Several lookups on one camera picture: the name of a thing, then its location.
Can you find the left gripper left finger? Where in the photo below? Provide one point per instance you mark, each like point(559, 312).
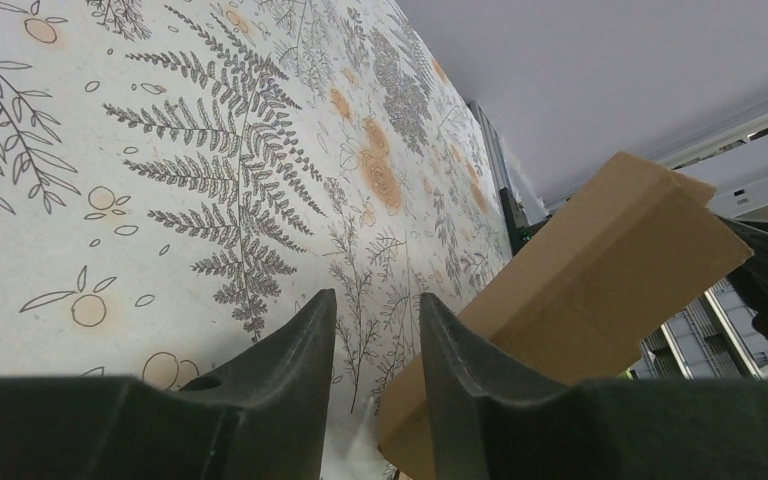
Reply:
point(274, 397)

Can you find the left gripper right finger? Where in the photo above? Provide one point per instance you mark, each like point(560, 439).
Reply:
point(483, 404)

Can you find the brown cardboard paper box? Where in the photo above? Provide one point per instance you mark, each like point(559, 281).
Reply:
point(632, 247)

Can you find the floral patterned table mat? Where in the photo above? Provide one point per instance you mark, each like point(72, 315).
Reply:
point(177, 178)

